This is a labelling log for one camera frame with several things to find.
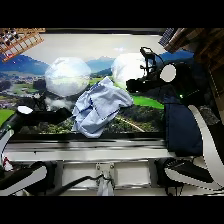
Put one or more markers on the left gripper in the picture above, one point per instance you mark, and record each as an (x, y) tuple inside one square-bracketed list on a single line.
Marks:
[(61, 116)]

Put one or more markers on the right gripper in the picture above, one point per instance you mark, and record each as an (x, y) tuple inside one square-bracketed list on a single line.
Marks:
[(141, 85)]

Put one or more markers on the light blue shirt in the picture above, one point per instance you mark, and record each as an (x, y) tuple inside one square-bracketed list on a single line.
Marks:
[(100, 110)]

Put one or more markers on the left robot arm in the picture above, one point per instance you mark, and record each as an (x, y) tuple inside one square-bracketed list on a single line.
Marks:
[(35, 118)]

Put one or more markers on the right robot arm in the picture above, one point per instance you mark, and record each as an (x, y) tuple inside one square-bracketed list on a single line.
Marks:
[(186, 80)]

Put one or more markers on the navy blue garment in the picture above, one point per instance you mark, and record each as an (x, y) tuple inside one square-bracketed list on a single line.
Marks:
[(181, 130)]

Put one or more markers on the wooden rack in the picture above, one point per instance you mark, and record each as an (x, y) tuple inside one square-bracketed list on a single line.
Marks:
[(18, 43)]

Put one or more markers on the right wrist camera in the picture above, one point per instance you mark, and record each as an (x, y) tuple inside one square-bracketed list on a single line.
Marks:
[(147, 55)]

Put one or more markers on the silver frame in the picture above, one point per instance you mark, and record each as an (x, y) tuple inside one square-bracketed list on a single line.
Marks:
[(80, 155)]

